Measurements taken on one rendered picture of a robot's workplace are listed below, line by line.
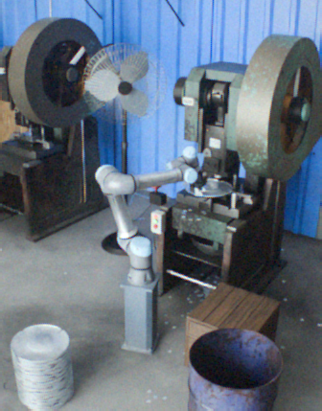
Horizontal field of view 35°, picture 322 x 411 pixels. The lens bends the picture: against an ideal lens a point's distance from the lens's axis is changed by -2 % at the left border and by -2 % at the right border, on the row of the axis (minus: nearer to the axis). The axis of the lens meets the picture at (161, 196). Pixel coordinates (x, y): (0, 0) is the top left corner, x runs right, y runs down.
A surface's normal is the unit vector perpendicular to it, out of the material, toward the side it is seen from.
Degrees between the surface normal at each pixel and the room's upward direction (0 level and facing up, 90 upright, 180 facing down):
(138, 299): 90
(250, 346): 88
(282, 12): 90
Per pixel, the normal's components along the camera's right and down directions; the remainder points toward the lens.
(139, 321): -0.28, 0.37
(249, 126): -0.57, 0.39
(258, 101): -0.54, 0.04
